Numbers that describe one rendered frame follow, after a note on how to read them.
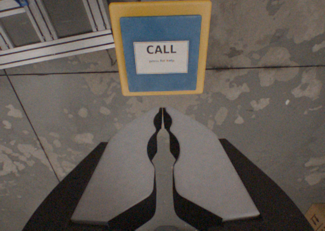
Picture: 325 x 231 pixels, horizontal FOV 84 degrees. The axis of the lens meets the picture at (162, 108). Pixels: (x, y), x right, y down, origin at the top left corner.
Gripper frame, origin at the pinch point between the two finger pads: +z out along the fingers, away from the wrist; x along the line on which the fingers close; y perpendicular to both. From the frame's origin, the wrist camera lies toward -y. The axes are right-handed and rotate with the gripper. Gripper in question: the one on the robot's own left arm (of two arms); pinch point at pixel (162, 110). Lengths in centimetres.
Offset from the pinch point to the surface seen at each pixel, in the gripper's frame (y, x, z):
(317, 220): 210, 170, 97
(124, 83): 4.1, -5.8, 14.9
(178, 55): -0.3, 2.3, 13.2
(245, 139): 100, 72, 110
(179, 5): -6.0, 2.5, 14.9
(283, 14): 2, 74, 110
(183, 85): 4.1, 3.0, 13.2
